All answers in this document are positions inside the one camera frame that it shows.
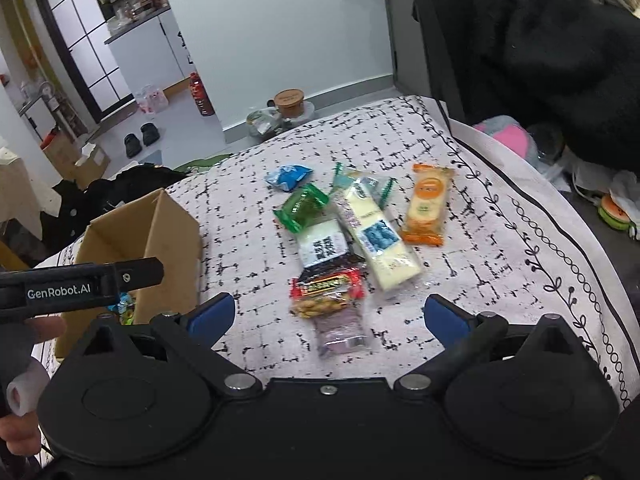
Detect brown paper tub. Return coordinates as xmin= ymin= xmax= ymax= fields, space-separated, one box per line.
xmin=273 ymin=88 xmax=306 ymax=117

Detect black hanging coat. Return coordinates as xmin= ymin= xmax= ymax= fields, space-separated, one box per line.
xmin=399 ymin=0 xmax=640 ymax=167

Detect long pale cracker packet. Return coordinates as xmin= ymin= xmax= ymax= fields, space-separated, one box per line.
xmin=334 ymin=179 xmax=426 ymax=294

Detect cardboard carton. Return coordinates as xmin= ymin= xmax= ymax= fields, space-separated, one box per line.
xmin=42 ymin=132 xmax=112 ymax=187

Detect white packet black label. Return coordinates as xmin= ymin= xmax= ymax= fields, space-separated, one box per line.
xmin=297 ymin=219 xmax=351 ymax=269

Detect cardboard box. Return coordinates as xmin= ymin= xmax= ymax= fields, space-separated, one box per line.
xmin=56 ymin=187 xmax=204 ymax=361

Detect red oil bottle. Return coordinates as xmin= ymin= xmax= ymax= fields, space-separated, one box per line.
xmin=187 ymin=72 xmax=216 ymax=117

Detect white cabinet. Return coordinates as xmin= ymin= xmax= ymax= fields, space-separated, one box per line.
xmin=104 ymin=9 xmax=194 ymax=97

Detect black-framed glass door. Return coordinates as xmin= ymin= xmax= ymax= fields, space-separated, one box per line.
xmin=31 ymin=0 xmax=139 ymax=124

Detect black clothing pile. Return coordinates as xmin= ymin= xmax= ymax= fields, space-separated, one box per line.
xmin=39 ymin=164 xmax=189 ymax=257

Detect round cracker packet green ends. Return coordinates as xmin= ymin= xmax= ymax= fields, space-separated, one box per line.
xmin=331 ymin=162 xmax=396 ymax=209

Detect white black-patterned blanket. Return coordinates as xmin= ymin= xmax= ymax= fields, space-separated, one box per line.
xmin=30 ymin=94 xmax=640 ymax=417

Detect pink clear bag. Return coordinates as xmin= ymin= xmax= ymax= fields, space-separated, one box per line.
xmin=135 ymin=84 xmax=169 ymax=114

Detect watermelon-shaped toy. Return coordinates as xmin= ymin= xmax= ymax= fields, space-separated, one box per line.
xmin=599 ymin=194 xmax=634 ymax=234

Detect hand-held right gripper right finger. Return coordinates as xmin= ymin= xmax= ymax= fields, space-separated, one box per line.
xmin=394 ymin=294 xmax=598 ymax=397

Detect pink grey plush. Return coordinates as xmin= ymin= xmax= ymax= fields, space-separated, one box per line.
xmin=472 ymin=114 xmax=537 ymax=162

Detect white plastic bag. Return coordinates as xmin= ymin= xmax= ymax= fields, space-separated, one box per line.
xmin=609 ymin=169 xmax=640 ymax=242

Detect green snack packet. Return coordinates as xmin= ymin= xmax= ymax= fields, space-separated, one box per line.
xmin=273 ymin=183 xmax=331 ymax=234

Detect clear plastic bag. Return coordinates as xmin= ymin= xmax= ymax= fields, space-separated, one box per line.
xmin=246 ymin=107 xmax=287 ymax=136

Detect red black peanut packet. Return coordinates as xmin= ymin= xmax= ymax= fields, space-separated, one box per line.
xmin=289 ymin=255 xmax=369 ymax=322

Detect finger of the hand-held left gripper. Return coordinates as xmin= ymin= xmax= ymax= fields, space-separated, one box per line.
xmin=116 ymin=257 xmax=165 ymax=296

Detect blue snack packet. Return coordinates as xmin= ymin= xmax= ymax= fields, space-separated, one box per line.
xmin=264 ymin=163 xmax=314 ymax=194

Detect green cloth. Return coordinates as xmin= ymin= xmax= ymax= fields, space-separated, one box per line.
xmin=171 ymin=153 xmax=234 ymax=172

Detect purple snack packet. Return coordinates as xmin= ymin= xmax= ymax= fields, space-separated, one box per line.
xmin=312 ymin=305 xmax=371 ymax=359

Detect person's left hand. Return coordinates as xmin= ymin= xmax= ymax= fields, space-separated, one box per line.
xmin=0 ymin=317 xmax=69 ymax=457

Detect colourful packet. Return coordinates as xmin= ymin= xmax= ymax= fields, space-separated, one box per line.
xmin=106 ymin=292 xmax=137 ymax=325

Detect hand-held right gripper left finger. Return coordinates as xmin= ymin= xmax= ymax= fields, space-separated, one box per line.
xmin=75 ymin=292 xmax=263 ymax=397

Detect large orange cracker packet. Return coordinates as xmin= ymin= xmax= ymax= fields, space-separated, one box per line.
xmin=399 ymin=162 xmax=456 ymax=247

